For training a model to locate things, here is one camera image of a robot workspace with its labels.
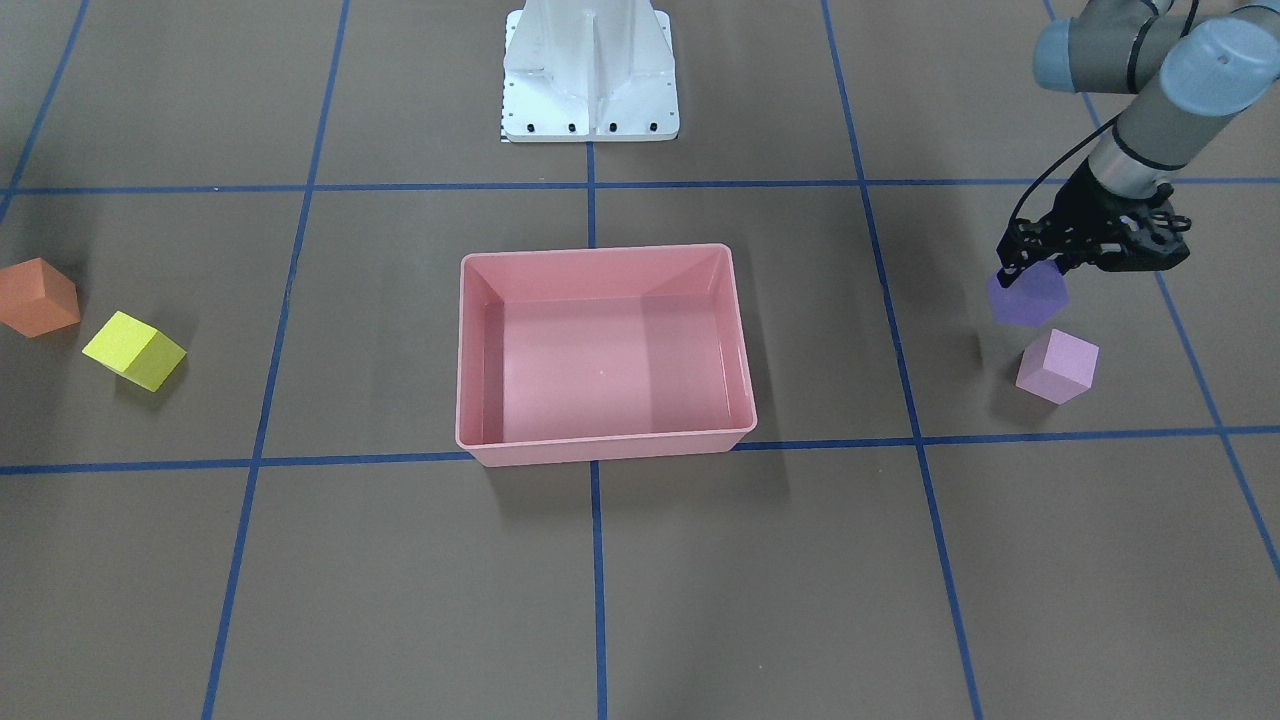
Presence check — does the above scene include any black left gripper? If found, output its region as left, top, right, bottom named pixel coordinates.
left=996, top=161, right=1192, bottom=290

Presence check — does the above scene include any purple foam block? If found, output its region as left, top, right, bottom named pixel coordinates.
left=986, top=260, right=1070, bottom=327

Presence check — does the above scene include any light pink foam block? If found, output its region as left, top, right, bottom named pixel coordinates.
left=1015, top=329, right=1100, bottom=406

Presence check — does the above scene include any yellow foam block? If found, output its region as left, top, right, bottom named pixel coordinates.
left=81, top=311, right=187, bottom=393

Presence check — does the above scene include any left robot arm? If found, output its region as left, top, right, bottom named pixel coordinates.
left=995, top=1, right=1279, bottom=288

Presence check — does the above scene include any pink plastic bin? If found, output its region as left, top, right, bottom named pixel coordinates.
left=454, top=243, right=758, bottom=468

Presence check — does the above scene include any orange foam block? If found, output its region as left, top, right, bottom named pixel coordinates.
left=1, top=258, right=81, bottom=338

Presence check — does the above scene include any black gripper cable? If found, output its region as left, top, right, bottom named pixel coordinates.
left=1009, top=0, right=1199, bottom=251

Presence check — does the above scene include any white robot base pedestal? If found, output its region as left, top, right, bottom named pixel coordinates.
left=500, top=1, right=681, bottom=143

